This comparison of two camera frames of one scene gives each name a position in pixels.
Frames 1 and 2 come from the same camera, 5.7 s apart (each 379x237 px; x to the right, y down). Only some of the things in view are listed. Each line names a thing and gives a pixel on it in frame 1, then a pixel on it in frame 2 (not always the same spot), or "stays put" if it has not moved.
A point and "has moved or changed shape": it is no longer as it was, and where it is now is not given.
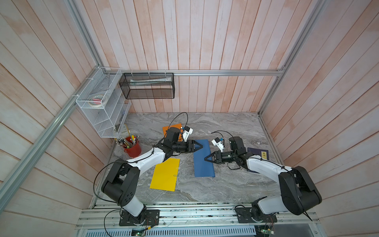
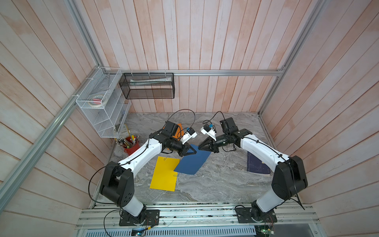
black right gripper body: (225, 157) -> (222, 140)
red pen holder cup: (133, 148) stays put
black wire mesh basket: (147, 86) stays put
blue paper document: (202, 168) has moved or changed shape
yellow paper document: (165, 175) stays put
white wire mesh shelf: (105, 102) stays put
